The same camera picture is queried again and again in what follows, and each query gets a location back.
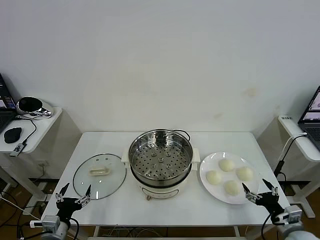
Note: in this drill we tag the stainless steel steamer basket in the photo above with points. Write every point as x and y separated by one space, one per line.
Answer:
177 172

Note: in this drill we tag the round white plate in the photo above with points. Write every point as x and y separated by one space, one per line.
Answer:
215 192

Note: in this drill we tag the grey usb dongle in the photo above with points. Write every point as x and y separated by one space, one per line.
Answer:
17 150

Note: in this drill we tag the black laptop with pink screen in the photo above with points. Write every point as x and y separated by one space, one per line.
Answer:
311 127

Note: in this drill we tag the white wall socket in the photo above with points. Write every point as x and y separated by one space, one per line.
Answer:
42 164

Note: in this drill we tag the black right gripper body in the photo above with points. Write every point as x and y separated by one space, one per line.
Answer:
266 202

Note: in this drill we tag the round glass pot lid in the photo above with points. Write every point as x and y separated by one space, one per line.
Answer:
105 180

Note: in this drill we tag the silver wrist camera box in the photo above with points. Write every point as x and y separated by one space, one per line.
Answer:
293 213
51 223

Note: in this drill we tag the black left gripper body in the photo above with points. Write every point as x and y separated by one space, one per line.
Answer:
65 206

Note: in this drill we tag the black computer mouse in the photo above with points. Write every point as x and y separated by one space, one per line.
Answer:
12 135

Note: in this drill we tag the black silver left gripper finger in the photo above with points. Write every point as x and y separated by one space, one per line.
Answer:
87 192
64 189

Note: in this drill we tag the white side table with mouse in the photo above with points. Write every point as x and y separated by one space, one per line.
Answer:
47 125

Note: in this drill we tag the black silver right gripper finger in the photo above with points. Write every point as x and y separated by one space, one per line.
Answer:
267 184
246 188

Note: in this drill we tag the white side table with label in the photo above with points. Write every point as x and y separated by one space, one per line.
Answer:
290 127

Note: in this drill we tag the white steamed baozi bun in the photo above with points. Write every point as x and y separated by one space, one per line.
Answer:
244 173
226 165
232 187
214 177

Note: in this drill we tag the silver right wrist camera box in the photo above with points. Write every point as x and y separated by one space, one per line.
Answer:
293 213

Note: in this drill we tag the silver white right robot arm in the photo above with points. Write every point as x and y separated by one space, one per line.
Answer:
292 232

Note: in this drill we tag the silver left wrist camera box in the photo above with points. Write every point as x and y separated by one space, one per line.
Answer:
51 223

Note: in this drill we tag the chrome and black headset device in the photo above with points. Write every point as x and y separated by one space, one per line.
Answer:
27 103

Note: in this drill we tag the white electric cooker pot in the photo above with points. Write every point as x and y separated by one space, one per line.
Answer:
160 193

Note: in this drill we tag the black laptop with dark screen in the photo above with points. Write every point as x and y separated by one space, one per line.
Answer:
5 117

